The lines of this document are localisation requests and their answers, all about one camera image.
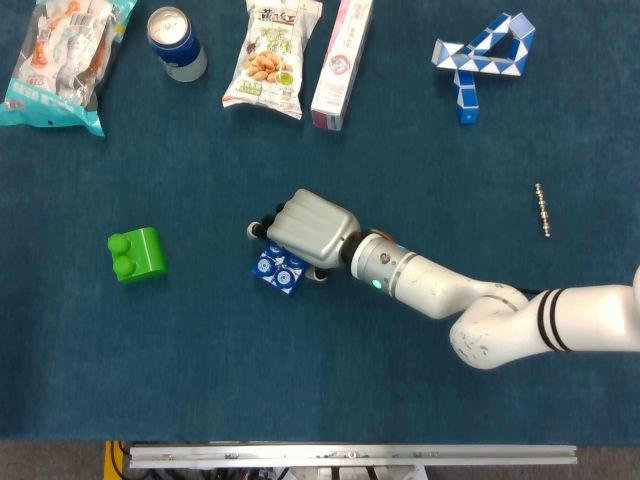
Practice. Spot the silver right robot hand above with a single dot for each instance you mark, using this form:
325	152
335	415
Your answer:
312	227

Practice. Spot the blue toy brick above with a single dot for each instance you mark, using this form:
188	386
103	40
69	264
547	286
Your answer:
277	272

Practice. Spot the green toy brick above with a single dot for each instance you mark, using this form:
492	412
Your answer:
145	255

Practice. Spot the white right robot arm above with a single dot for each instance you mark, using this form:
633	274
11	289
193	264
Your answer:
450	292

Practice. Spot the white pink toothpaste box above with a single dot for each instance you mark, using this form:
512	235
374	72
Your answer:
340	65

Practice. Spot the white nut snack bag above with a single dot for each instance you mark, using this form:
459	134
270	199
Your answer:
267	60

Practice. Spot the blue felt table cloth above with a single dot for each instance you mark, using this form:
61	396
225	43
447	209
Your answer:
200	360

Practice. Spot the blue white snake puzzle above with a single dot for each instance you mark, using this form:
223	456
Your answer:
467	92

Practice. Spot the blue soda can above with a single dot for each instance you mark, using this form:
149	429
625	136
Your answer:
180	50

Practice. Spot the metal bead rod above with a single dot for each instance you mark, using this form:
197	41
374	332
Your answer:
543	212

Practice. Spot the teal snack bag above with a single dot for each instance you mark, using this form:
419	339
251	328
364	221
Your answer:
55	65

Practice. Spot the aluminium profile rail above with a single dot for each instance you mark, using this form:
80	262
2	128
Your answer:
350	456

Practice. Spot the yellow frame part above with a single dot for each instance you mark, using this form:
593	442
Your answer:
108	460

